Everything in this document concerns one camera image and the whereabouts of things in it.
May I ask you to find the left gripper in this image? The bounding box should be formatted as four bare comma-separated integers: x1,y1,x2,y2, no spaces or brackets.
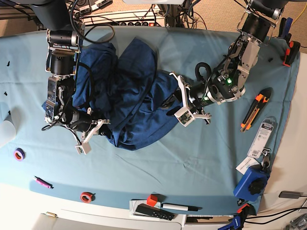
161,72,212,125

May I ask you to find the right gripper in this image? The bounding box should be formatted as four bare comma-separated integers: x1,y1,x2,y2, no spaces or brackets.
71,107,111,146

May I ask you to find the blue t-shirt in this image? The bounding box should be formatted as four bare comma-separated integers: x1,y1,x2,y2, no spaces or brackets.
72,38,179,150

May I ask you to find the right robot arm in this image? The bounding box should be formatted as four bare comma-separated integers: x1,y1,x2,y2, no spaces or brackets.
29,0,110,152

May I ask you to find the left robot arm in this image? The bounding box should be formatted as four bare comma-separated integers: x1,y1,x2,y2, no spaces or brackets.
163,0,288,127

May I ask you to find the red tape roll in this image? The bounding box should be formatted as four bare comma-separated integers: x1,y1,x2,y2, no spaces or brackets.
80,192,95,204

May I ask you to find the pink marker pen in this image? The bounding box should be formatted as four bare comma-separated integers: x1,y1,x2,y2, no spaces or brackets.
34,176,54,189

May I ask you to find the purple tape roll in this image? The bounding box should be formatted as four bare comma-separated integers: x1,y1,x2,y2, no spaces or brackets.
14,148,25,161

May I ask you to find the white translucent cup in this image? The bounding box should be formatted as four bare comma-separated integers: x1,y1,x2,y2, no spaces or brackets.
0,120,16,148

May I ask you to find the light blue table cloth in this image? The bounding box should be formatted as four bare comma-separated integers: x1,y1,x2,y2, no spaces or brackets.
0,31,301,215

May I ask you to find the red cube block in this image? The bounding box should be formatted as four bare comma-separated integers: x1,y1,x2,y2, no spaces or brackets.
146,194,158,207

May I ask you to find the orange black utility knife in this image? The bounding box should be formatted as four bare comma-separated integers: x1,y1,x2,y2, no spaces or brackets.
240,87,272,132

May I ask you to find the power strip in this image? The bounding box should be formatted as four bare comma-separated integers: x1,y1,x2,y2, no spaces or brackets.
83,10,165,27

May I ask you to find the packaged tool blister card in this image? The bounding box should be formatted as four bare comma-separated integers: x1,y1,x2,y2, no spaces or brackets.
247,116,276,159

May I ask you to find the white paper tag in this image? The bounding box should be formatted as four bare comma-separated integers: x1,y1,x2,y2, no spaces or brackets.
236,156,260,175

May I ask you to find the black remote control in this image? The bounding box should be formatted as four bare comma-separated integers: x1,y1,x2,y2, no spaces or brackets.
136,204,175,220

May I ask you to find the white black marker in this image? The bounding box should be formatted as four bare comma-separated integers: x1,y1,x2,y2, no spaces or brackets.
161,203,200,212

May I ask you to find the metal keys carabiner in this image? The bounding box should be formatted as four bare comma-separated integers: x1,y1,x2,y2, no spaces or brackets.
261,148,271,173

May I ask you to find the blue box with knob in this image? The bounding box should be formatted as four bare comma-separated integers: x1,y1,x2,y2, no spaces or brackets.
233,166,270,202

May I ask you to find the blue orange bottom clamp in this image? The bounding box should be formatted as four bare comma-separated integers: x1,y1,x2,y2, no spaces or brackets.
218,204,251,230

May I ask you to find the orange black clamp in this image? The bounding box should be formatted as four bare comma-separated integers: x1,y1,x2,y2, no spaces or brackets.
281,41,301,67

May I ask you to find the blue black clamp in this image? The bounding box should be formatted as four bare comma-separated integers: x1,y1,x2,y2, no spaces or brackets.
278,17,293,39

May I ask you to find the grey adapter box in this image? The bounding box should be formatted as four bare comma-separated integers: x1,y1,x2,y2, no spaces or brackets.
279,191,301,199

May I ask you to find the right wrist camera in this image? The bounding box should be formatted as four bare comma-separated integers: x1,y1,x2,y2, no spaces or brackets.
75,143,92,155

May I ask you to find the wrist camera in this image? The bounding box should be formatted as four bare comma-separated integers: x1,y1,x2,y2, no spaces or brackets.
174,107,195,127
75,143,92,155

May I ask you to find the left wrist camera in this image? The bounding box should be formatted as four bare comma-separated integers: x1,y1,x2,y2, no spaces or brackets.
174,107,195,127

